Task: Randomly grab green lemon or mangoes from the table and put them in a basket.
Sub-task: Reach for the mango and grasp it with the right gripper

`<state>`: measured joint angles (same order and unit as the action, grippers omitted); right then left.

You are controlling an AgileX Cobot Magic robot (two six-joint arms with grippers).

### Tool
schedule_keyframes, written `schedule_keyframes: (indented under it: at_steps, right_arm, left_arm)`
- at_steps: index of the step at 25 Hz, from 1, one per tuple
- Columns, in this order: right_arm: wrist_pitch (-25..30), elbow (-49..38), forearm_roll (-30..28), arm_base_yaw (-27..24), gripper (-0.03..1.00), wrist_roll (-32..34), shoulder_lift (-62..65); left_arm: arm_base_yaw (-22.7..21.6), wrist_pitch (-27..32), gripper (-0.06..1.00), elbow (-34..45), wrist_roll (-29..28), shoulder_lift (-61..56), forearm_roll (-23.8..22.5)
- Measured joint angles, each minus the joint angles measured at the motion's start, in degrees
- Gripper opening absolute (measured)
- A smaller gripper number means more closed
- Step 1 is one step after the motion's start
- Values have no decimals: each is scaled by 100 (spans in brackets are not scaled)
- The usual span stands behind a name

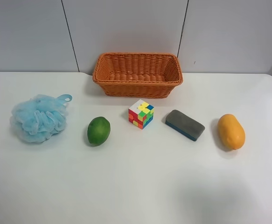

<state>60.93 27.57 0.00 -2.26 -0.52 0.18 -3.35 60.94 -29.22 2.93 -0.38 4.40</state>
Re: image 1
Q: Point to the green lemon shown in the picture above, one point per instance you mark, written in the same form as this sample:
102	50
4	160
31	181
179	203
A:
98	131

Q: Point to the colourful puzzle cube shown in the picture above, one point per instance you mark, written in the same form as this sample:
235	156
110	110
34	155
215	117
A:
140	114

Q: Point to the yellow mango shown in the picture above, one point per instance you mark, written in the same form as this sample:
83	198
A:
231	133

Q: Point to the blue mesh bath sponge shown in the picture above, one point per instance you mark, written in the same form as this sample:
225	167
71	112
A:
36	120

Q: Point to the grey blue board eraser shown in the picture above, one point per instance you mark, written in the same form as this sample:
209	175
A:
184	125

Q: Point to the orange wicker basket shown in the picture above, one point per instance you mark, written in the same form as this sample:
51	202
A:
143	75

